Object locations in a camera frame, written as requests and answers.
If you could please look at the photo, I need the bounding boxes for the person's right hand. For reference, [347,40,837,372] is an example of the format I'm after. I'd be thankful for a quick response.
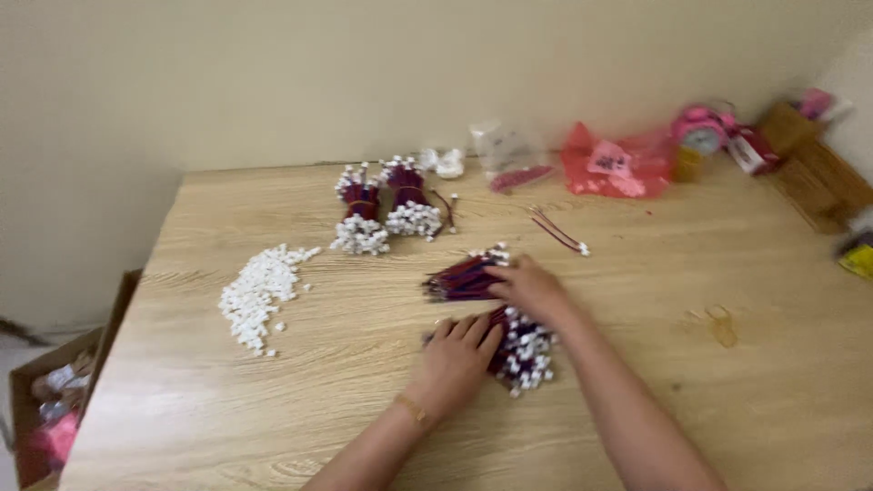
[485,255,581,331]

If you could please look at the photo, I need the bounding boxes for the person's left hand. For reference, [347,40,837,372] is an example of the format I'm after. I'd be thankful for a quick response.
[407,311,506,421]

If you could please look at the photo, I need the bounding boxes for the red wire bundle white connectors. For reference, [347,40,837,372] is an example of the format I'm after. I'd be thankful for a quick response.
[423,306,559,399]

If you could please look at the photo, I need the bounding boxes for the small bag of red parts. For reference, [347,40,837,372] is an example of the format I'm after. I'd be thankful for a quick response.
[488,164,555,195]

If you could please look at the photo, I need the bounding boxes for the white crumpled plastic bag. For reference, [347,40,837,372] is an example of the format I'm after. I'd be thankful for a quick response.
[419,146,466,180]

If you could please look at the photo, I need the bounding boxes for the clear plastic bag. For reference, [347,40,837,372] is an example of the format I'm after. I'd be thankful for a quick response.
[471,120,547,173]

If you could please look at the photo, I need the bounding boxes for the red plastic bag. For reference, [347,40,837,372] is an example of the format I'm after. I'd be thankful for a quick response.
[561,121,676,200]

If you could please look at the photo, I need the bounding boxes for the yellow tape roll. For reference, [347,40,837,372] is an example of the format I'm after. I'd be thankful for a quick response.
[674,145,703,184]

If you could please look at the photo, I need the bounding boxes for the pile of white plastic connectors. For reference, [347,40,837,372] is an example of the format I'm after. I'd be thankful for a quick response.
[218,244,323,358]

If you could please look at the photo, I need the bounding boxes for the pink alarm clock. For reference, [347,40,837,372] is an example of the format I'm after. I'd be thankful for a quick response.
[670,102,739,156]

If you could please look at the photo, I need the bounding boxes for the red and white box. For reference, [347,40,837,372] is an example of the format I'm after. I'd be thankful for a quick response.
[726,125,783,177]

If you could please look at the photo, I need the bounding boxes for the brown wooden box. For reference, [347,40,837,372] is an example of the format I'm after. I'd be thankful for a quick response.
[756,101,873,236]

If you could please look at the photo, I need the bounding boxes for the yellow packet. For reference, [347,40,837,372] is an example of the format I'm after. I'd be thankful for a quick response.
[836,232,873,282]

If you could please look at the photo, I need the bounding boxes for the pink packet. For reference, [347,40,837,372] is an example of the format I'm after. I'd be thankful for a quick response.
[798,87,853,122]

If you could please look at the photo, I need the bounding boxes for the cardboard box with contents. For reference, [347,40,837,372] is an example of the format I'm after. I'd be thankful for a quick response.
[8,269,143,491]

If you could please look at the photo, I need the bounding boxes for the pair of red wires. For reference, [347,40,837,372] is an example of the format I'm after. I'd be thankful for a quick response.
[529,206,592,258]

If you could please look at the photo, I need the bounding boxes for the single red wire with connector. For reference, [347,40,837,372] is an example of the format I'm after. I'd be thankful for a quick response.
[431,190,459,236]

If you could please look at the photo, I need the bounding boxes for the tied red wire bundle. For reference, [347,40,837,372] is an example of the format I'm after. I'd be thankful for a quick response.
[330,162,391,256]
[379,155,443,241]

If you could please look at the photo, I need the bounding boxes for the gold bracelet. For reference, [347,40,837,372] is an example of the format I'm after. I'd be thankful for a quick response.
[394,394,432,429]

